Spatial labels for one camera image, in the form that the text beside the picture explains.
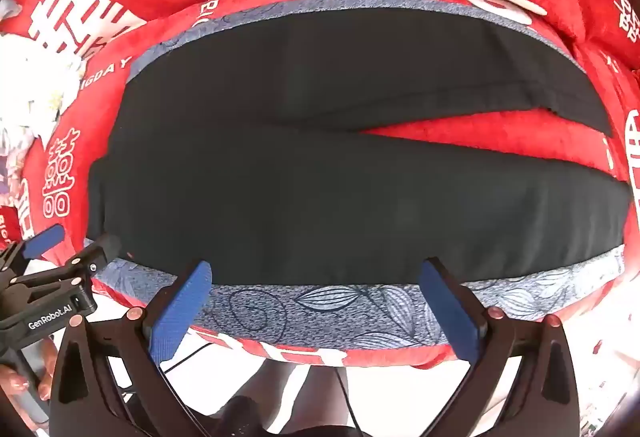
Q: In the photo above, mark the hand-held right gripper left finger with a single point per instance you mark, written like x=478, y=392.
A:
x=180, y=312

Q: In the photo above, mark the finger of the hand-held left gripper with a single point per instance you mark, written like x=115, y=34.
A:
x=46, y=239
x=95, y=256

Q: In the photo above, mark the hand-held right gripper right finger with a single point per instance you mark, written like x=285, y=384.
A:
x=450, y=312

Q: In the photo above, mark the black pants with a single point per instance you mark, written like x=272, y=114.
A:
x=300, y=192

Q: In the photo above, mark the person's left hand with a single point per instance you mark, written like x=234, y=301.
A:
x=44, y=367

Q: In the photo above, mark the purple patterned cloth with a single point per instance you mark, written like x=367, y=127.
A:
x=10, y=167

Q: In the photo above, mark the grey leaf-patterned cloth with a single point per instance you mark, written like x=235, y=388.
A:
x=300, y=312

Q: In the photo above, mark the person's leg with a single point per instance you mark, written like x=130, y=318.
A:
x=287, y=387

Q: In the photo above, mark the white floral cloth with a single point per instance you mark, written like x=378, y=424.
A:
x=35, y=82

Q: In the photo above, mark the grey crumpled cloth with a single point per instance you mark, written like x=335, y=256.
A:
x=7, y=7

